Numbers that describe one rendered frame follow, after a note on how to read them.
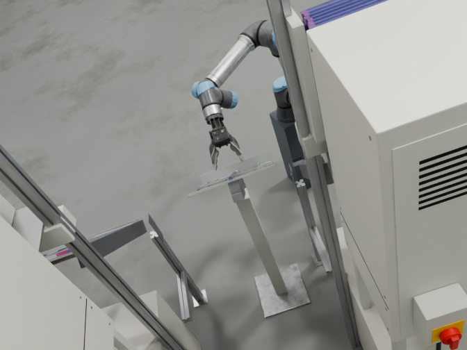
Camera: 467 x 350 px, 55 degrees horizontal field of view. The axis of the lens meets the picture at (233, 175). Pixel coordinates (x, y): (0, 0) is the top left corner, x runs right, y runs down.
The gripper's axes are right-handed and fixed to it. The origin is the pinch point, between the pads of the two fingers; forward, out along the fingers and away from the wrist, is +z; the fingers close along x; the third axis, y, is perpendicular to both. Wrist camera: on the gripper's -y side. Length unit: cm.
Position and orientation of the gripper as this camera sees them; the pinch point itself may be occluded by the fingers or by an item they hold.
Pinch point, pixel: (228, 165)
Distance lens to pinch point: 178.0
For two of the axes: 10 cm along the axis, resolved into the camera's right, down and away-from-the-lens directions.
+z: 2.9, 9.3, -2.2
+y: -1.2, -1.9, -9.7
